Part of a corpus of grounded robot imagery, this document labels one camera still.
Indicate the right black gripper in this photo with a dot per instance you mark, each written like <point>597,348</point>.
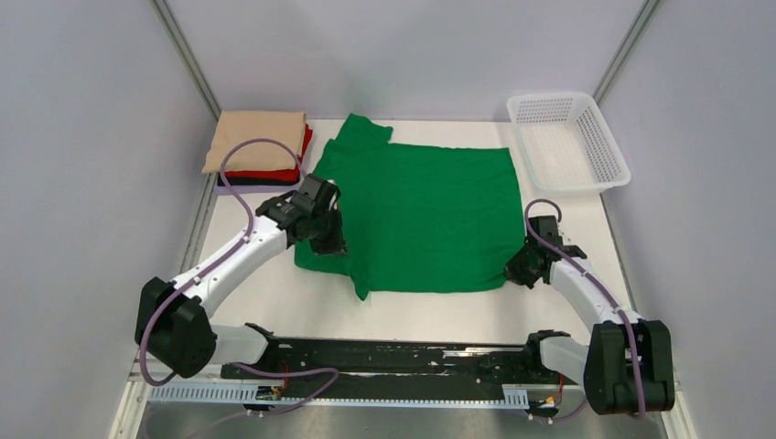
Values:
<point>514,273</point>

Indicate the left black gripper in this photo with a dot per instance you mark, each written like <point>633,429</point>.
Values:
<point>337,243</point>

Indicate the green t shirt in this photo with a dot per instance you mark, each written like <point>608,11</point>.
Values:
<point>418,218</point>

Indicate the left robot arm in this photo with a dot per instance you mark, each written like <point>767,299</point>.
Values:
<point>173,320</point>

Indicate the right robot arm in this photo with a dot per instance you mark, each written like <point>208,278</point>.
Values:
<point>627,365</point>

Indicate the folded black t shirt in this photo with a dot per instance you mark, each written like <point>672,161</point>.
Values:
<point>236,181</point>

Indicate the white plastic basket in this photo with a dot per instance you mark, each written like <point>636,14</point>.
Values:
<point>566,143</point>

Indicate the folded beige t shirt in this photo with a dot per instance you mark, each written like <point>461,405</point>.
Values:
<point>256,141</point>

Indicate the right corner metal strip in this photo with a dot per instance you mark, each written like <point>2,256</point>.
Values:
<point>627,45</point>

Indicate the corner metal strip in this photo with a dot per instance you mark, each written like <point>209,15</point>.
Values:
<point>179,41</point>
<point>627,45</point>

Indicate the left corner metal strip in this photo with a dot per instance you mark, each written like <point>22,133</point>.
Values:
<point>179,41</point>

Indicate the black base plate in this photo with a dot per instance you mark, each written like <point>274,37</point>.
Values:
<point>404,369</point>

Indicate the white slotted cable duct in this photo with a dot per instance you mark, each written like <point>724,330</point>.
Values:
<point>253,394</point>

